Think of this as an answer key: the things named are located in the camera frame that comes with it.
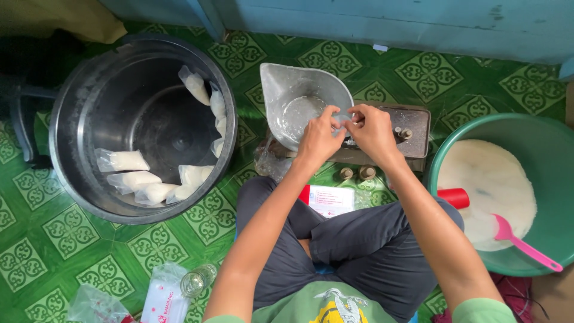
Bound person's right hand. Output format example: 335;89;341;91
343;104;401;169

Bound large black plastic bucket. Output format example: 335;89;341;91
48;35;238;225

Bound heap of white sugar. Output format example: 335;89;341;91
437;139;538;252

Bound small clear plastic bag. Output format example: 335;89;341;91
331;113;359;136

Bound rusty balance scale base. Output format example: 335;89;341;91
265;101;432;174

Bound pile of filled white packets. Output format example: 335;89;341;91
94;65;227;206

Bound clear glass jar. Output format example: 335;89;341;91
180;264;218;298

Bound white packet with red print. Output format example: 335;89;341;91
140;262;193;323

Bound black plastic stool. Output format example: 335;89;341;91
0;31;61;169

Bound crumpled clear plastic wrap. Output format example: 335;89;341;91
254;137;293;183

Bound metal scale pan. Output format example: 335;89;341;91
259;63;355;152

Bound crumpled clear plastic bag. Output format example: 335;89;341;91
67;284;136;323

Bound plastic bag pack red label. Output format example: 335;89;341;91
298;184;357;218

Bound person's dark grey shorts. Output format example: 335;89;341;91
235;176;465;323

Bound red plastic cup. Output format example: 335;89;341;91
437;188;470;210

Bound maroon cloth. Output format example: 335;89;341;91
432;273;547;323

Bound person's left hand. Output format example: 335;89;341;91
296;105;349;169

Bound person's green shirt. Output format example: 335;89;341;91
204;280;518;323

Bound green plastic basin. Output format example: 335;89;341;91
426;113;574;277

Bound yellow cloth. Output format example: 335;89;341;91
0;0;128;45

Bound pink plastic scoop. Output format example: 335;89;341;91
492;214;563;273

